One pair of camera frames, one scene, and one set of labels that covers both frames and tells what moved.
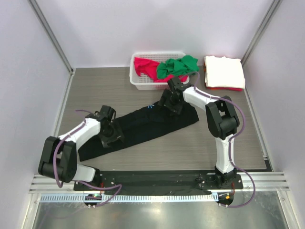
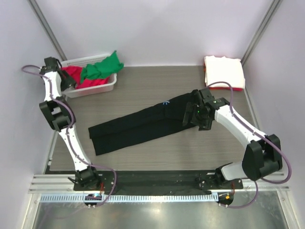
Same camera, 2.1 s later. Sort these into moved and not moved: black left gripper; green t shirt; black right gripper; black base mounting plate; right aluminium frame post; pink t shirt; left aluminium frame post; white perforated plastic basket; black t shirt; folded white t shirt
Moved: white perforated plastic basket; green t shirt; black right gripper; pink t shirt; black left gripper; black t shirt
Not moved: right aluminium frame post; left aluminium frame post; folded white t shirt; black base mounting plate
